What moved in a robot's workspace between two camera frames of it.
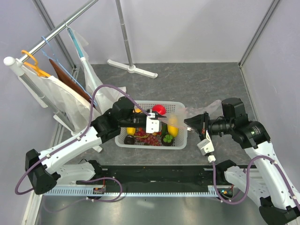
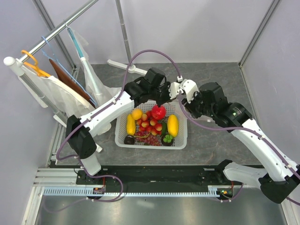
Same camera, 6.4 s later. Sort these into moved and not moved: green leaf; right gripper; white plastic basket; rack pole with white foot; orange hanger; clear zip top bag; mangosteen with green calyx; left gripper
Moved: clear zip top bag; right gripper; left gripper
Not moved: green leaf; white plastic basket; orange hanger; rack pole with white foot; mangosteen with green calyx
